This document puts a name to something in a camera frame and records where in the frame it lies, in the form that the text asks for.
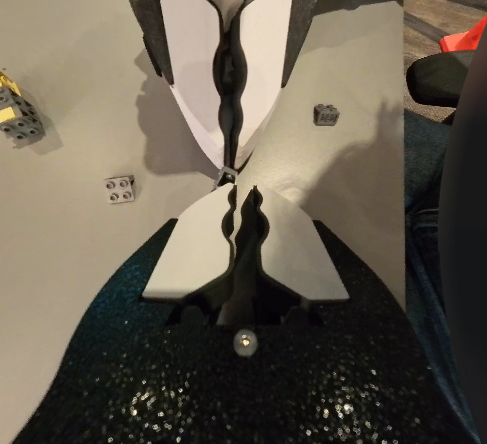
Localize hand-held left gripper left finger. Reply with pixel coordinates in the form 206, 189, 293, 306
142, 183, 238, 302

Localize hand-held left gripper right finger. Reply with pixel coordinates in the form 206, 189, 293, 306
234, 184, 350, 302

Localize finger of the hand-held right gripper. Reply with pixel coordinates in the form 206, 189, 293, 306
157, 0, 229, 167
230, 0, 293, 168

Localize yellow and grey brick assembly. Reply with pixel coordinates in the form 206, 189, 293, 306
212, 165, 239, 189

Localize dark grey square brick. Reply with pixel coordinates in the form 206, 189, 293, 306
103, 175, 137, 205
314, 104, 340, 126

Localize dark grey brick yellow tile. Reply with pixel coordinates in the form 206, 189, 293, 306
0, 86, 47, 146

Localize grey desk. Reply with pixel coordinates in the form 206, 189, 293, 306
0, 0, 407, 444

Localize person's leg in jeans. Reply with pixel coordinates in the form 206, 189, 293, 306
403, 109, 482, 444

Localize black chair armrest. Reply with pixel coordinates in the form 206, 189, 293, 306
406, 50, 476, 108

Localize orange plastic cone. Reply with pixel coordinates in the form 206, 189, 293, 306
439, 14, 487, 53

